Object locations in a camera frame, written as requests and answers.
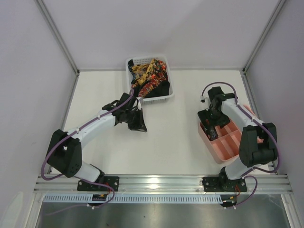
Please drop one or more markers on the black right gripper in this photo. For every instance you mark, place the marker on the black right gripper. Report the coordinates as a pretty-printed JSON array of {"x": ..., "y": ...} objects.
[{"x": 214, "y": 121}]

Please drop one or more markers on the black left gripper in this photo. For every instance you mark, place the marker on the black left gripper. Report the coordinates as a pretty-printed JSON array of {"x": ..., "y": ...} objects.
[{"x": 134, "y": 118}]

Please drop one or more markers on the dark floral paisley tie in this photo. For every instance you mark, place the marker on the dark floral paisley tie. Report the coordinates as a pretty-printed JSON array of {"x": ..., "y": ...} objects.
[{"x": 212, "y": 133}]

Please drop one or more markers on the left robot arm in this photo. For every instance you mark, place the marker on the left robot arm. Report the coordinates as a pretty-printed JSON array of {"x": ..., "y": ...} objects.
[{"x": 65, "y": 148}]

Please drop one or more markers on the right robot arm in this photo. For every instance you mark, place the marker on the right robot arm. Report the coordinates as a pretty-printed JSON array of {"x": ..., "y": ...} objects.
[{"x": 258, "y": 145}]

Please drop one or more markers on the pink divided organiser tray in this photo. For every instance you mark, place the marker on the pink divided organiser tray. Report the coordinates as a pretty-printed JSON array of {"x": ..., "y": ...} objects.
[{"x": 226, "y": 147}]

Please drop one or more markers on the black tie in basket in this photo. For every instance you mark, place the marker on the black tie in basket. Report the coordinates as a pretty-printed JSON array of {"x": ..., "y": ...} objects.
[{"x": 161, "y": 90}]

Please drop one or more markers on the yellow patterned tie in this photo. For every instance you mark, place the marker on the yellow patterned tie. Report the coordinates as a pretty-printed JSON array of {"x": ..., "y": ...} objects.
[{"x": 140, "y": 72}]

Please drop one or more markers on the red multicolour patterned tie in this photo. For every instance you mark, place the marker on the red multicolour patterned tie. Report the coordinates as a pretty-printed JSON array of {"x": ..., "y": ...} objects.
[{"x": 157, "y": 74}]

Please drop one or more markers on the white perforated plastic basket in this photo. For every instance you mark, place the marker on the white perforated plastic basket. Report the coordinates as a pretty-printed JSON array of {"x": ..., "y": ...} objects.
[{"x": 145, "y": 60}]

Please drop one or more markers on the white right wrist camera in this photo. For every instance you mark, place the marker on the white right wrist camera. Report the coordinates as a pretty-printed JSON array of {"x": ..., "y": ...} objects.
[{"x": 202, "y": 98}]

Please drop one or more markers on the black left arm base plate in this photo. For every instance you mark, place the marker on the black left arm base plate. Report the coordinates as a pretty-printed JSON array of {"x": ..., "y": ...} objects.
[{"x": 108, "y": 183}]

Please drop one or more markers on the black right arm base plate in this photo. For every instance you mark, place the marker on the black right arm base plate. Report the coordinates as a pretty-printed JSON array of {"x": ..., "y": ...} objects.
[{"x": 218, "y": 184}]

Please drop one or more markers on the white slotted cable duct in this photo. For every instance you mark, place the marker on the white slotted cable duct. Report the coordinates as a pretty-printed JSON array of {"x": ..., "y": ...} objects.
[{"x": 134, "y": 198}]

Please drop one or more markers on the right aluminium frame post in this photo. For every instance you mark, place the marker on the right aluminium frame post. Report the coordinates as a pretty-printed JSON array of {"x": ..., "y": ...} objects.
[{"x": 270, "y": 23}]

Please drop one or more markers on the aluminium frame post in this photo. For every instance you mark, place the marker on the aluminium frame post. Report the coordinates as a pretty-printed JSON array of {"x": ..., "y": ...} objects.
[
  {"x": 270, "y": 23},
  {"x": 56, "y": 33}
]

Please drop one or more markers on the aluminium front rail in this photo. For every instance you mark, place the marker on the aluminium front rail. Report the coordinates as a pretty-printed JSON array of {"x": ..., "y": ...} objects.
[{"x": 158, "y": 184}]

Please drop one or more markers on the left aluminium frame post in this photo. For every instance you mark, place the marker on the left aluminium frame post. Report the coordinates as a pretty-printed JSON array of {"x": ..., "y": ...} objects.
[{"x": 56, "y": 33}]

